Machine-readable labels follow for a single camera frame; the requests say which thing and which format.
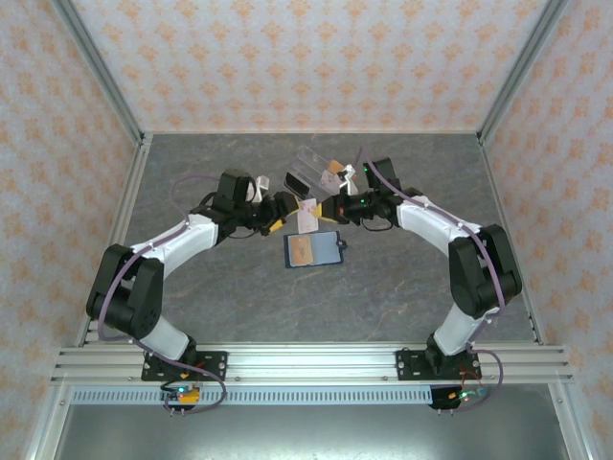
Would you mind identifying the white card with pink print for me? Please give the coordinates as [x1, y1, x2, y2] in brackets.
[296, 197, 322, 235]

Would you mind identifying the blue card holder wallet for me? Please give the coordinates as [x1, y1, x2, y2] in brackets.
[283, 230, 350, 270]

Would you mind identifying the brown orange card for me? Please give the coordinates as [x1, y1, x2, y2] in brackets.
[289, 236, 316, 265]

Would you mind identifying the black card with white print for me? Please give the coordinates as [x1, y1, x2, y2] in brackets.
[285, 172, 313, 198]

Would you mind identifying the clear acrylic card stand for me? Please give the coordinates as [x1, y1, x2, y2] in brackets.
[285, 146, 358, 212]

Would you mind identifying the circuit board with yellow connector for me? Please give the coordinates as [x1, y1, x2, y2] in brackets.
[160, 382, 202, 403]

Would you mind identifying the circuit board with blue light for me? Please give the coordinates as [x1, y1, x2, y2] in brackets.
[430, 385, 489, 411]

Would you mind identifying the grey metal shelf panel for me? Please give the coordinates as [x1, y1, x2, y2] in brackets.
[52, 404, 566, 460]

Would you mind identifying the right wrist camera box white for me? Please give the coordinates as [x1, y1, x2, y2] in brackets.
[336, 163, 359, 192]

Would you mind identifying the aluminium side rail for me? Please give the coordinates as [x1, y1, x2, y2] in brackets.
[476, 133, 547, 347]
[74, 133, 154, 347]

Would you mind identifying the aluminium mounting rail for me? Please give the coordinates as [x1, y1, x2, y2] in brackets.
[50, 343, 574, 384]

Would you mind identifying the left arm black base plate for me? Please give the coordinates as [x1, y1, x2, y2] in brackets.
[141, 351, 229, 382]

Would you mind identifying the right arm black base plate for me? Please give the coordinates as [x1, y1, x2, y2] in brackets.
[395, 349, 480, 382]

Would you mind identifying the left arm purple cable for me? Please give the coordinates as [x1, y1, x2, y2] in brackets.
[97, 172, 229, 417]

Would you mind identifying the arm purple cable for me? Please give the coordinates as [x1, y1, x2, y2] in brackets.
[356, 146, 505, 414]
[97, 172, 229, 417]

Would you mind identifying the slotted grey cable duct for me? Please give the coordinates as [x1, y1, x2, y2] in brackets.
[71, 387, 435, 406]

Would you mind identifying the aluminium frame post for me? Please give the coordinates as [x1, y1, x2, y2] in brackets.
[51, 0, 145, 145]
[478, 0, 571, 145]

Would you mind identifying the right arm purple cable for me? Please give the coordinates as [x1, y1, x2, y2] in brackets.
[356, 146, 505, 414]

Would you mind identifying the aluminium frame leg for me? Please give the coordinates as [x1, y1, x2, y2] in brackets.
[548, 382, 593, 460]
[23, 382, 73, 460]

